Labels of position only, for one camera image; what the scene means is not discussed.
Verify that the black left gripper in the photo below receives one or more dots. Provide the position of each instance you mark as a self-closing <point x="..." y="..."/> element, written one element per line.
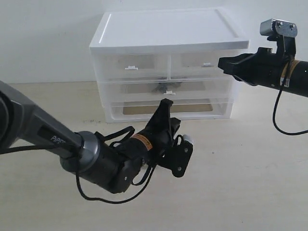
<point x="150" y="144"/>

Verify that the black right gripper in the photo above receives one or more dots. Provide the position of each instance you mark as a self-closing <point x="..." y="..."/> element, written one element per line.
<point x="261" y="68"/>

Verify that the clear plastic storage bin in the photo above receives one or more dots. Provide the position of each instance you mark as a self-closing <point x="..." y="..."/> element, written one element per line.
<point x="140" y="93"/>

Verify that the key bunch with blue fob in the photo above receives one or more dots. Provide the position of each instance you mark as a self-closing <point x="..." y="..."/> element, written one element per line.
<point x="163" y="87"/>

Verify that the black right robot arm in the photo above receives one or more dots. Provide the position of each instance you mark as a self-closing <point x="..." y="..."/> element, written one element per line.
<point x="297" y="77"/>

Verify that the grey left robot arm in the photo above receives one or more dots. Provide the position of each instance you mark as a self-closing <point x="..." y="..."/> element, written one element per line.
<point x="111" y="162"/>

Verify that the white plastic drawer cabinet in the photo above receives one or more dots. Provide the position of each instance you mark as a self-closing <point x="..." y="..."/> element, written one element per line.
<point x="168" y="32"/>

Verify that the clear top left drawer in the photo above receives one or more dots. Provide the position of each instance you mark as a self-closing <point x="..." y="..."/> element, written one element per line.
<point x="130" y="68"/>

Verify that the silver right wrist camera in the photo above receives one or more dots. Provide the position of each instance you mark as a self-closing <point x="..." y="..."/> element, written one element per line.
<point x="283" y="33"/>

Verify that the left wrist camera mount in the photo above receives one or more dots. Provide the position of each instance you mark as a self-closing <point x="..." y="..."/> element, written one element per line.
<point x="177" y="157"/>

